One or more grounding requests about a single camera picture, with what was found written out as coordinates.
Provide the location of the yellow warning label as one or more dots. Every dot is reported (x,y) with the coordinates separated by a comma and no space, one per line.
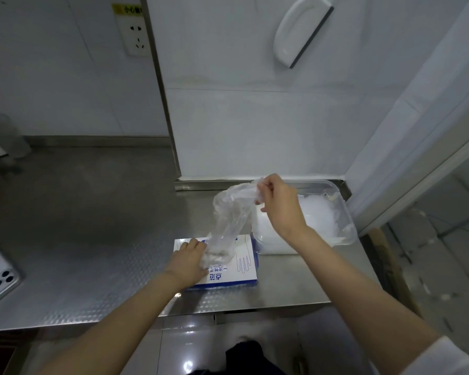
(127,8)

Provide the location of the clear plastic container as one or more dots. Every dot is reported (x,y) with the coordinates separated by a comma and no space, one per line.
(328,226)

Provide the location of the person's right hand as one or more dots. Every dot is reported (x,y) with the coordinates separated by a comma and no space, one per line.
(285,210)

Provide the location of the person's white sleeve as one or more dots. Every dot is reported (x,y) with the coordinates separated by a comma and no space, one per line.
(445,359)

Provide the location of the person's right forearm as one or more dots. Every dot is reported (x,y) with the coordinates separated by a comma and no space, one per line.
(355,296)

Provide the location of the white door frame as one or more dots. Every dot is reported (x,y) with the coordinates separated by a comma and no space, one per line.
(422,152)

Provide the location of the person's left forearm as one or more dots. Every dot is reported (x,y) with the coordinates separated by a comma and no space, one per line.
(117,328)

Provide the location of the white wall socket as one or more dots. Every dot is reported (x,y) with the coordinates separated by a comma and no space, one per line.
(135,35)

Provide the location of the person's right fingers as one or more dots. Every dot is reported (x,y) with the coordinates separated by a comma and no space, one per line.
(269,183)

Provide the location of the clear plastic disposable glove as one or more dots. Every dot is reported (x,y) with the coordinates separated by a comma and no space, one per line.
(228,218)

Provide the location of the steel corner strip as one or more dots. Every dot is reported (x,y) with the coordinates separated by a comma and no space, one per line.
(162,89)

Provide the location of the white and blue glove box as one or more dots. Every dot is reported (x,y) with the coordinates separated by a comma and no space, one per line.
(242,265)

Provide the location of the person's left hand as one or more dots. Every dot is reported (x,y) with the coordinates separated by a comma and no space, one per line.
(185,265)

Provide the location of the person's left fingers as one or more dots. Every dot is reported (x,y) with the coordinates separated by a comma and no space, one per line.
(191,244)

